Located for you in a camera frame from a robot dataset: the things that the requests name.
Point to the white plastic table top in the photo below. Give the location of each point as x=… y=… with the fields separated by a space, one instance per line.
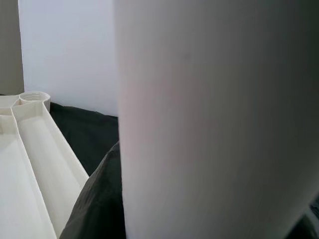
x=25 y=161

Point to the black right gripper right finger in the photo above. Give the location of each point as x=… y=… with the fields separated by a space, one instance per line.
x=307 y=224

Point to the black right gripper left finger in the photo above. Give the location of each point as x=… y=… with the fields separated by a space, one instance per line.
x=99 y=199

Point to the black table cloth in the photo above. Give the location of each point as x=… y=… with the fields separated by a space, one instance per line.
x=82 y=124

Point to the white tapered table leg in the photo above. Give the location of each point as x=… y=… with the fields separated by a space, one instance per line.
x=211 y=112

